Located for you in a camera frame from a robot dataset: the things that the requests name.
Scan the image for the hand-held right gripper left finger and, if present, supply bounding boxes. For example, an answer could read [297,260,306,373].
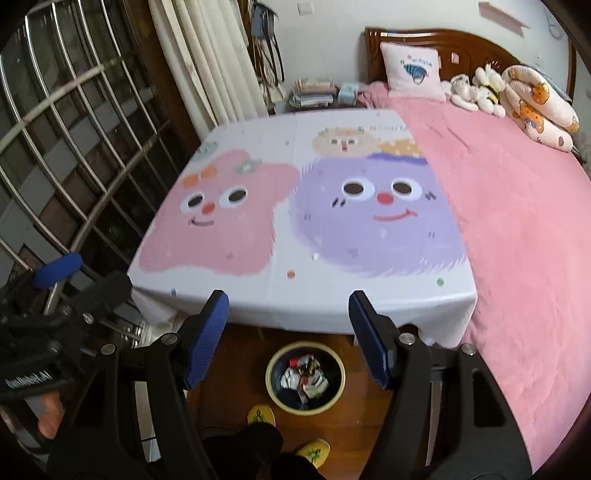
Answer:
[48,290,230,480]

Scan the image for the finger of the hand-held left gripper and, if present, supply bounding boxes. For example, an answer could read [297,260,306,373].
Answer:
[60,271,134,324]
[0,253,83,315]

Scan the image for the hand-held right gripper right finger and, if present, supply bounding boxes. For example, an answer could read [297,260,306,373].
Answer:
[348,291,532,480]

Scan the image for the blue bin with cream rim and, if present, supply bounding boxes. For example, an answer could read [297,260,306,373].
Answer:
[265,340,346,416]

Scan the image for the person's left hand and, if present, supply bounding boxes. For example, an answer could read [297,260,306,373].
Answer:
[38,391,65,439]

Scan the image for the yellow slipper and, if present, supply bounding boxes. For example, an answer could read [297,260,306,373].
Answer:
[247,405,277,428]
[295,438,331,465]

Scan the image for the person's dark trousers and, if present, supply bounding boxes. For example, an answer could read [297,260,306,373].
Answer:
[198,422,324,480]

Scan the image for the metal window grille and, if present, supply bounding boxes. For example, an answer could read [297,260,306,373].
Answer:
[0,0,199,333]

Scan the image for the cartoon printed tablecloth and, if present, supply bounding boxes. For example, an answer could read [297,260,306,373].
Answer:
[127,108,478,349]

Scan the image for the pink bedspread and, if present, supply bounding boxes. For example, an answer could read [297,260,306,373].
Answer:
[360,82,591,472]

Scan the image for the light blue tissue pack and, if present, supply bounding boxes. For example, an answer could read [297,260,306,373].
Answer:
[337,82,366,108]

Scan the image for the stack of books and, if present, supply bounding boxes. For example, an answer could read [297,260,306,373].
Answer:
[288,78,339,110]

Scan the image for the cream curtain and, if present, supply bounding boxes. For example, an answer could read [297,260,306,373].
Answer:
[148,0,269,136]

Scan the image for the white plush toy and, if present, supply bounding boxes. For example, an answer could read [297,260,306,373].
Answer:
[444,74,479,112]

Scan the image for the white printed pillow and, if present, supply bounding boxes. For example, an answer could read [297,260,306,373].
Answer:
[380,41,447,101]

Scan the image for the bee plush toy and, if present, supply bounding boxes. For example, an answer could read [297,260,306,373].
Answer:
[471,65,507,117]

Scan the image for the printed curved baby pillow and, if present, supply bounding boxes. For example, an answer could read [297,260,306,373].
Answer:
[501,65,580,151]

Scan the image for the hanging bag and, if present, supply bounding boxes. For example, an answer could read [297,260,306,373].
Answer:
[252,2,286,89]

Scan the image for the wooden headboard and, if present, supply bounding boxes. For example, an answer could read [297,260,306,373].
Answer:
[365,27,578,95]

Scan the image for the pink wall shelf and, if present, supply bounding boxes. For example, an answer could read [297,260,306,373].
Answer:
[478,2,530,29]

